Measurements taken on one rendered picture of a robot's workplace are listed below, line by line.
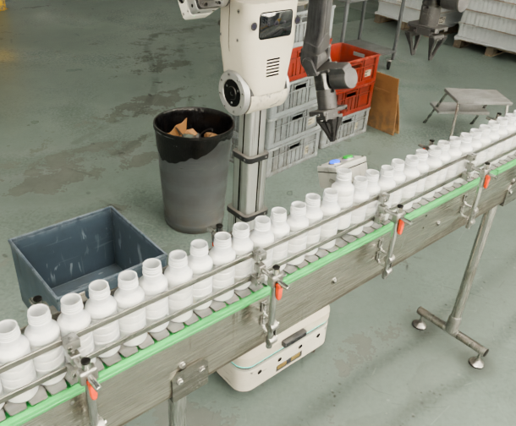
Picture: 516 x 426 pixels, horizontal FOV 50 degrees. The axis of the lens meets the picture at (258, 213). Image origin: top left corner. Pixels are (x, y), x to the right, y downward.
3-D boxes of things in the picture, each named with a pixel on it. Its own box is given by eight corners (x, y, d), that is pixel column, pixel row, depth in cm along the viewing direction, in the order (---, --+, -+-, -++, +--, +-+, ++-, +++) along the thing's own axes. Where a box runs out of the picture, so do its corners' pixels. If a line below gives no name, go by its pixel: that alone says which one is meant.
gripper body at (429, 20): (419, 25, 171) (424, 0, 167) (447, 32, 164) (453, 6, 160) (406, 28, 167) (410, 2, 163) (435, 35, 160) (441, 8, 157)
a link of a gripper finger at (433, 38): (422, 54, 173) (429, 23, 168) (442, 60, 168) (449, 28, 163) (409, 57, 169) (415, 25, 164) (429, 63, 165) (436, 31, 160)
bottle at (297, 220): (309, 260, 144) (315, 206, 135) (292, 269, 140) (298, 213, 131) (293, 249, 147) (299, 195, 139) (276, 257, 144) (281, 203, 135)
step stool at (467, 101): (472, 123, 505) (484, 79, 483) (502, 152, 453) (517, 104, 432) (422, 122, 501) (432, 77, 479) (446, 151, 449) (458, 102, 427)
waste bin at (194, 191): (184, 248, 315) (183, 145, 281) (143, 214, 343) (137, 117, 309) (246, 223, 341) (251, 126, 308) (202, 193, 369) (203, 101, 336)
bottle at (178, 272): (179, 328, 120) (178, 267, 111) (159, 316, 123) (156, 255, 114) (198, 314, 124) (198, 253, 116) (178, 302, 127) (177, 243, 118)
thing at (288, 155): (265, 179, 390) (267, 150, 379) (225, 159, 413) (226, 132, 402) (318, 155, 429) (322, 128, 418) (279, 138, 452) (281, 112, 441)
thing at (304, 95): (271, 120, 367) (273, 88, 355) (227, 103, 389) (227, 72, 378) (325, 100, 407) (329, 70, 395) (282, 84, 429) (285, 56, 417)
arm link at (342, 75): (316, 44, 160) (299, 59, 156) (349, 39, 152) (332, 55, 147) (332, 81, 166) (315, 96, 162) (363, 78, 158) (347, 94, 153)
